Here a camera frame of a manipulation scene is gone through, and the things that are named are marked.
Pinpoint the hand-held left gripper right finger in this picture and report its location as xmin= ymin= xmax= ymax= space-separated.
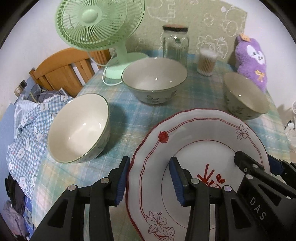
xmin=169 ymin=156 xmax=262 ymax=241

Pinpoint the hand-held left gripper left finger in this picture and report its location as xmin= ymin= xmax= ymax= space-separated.
xmin=30 ymin=156 xmax=131 ymax=241

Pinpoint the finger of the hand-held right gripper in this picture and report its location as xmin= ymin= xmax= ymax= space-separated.
xmin=268 ymin=155 xmax=296 ymax=177
xmin=234 ymin=151 xmax=264 ymax=175

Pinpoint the white plate with red flowers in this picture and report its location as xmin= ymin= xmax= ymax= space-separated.
xmin=126 ymin=108 xmax=271 ymax=241

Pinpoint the small green floral ceramic bowl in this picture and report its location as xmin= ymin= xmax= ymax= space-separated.
xmin=223 ymin=72 xmax=270 ymax=120

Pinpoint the white floor fan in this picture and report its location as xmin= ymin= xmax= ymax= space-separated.
xmin=283 ymin=101 xmax=296 ymax=146

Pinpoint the green plaid tablecloth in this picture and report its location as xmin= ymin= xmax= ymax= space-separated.
xmin=32 ymin=50 xmax=292 ymax=241

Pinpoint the purple plush toy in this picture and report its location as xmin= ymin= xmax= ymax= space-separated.
xmin=234 ymin=34 xmax=269 ymax=93

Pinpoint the cotton swab container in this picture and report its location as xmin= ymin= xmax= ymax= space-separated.
xmin=197 ymin=47 xmax=219 ymax=76

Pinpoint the blue checkered printed blanket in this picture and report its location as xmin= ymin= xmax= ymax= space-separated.
xmin=6 ymin=89 xmax=74 ymax=200

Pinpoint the grey cloth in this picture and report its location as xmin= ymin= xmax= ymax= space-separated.
xmin=30 ymin=83 xmax=67 ymax=103

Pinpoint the wooden headboard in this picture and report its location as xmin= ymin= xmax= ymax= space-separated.
xmin=29 ymin=47 xmax=111 ymax=98

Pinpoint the glass jar with lid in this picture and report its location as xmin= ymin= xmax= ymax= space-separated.
xmin=162 ymin=24 xmax=189 ymax=67

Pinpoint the green desk fan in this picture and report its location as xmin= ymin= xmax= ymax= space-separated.
xmin=56 ymin=0 xmax=148 ymax=80

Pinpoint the white fan cable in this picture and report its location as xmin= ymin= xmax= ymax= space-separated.
xmin=88 ymin=49 xmax=123 ymax=86

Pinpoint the wall socket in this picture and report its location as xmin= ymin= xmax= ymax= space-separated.
xmin=14 ymin=79 xmax=28 ymax=96

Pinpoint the green cartoon wall cloth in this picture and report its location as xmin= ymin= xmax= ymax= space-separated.
xmin=126 ymin=0 xmax=248 ymax=64

